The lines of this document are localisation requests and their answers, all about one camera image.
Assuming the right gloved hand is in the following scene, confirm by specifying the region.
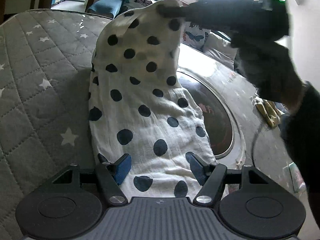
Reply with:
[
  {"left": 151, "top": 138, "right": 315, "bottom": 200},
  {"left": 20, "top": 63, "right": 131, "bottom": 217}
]
[{"left": 232, "top": 37, "right": 306, "bottom": 113}]

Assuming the white navy polka dot garment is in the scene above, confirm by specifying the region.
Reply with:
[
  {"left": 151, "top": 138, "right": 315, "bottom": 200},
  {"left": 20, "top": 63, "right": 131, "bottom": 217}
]
[{"left": 88, "top": 0, "right": 215, "bottom": 198}]

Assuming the beige plain cushion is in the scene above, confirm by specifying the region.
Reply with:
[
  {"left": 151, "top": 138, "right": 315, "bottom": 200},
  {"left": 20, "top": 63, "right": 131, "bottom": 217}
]
[{"left": 202, "top": 32, "right": 237, "bottom": 69}]

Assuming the right dark sleeve forearm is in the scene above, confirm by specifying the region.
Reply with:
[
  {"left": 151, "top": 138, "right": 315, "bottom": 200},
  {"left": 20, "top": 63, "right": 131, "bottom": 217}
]
[{"left": 280, "top": 82, "right": 319, "bottom": 224}]

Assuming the blue sofa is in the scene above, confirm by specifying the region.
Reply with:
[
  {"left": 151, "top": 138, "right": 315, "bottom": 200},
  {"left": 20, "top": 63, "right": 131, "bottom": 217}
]
[{"left": 86, "top": 0, "right": 161, "bottom": 20}]

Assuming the butterfly print cushion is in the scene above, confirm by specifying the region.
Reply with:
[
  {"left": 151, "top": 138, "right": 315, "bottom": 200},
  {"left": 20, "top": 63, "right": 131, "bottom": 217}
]
[{"left": 118, "top": 0, "right": 210, "bottom": 50}]

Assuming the yellow folded cloth pile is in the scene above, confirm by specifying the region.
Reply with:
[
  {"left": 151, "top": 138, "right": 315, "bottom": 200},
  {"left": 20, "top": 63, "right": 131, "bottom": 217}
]
[{"left": 252, "top": 95, "right": 285, "bottom": 128}]

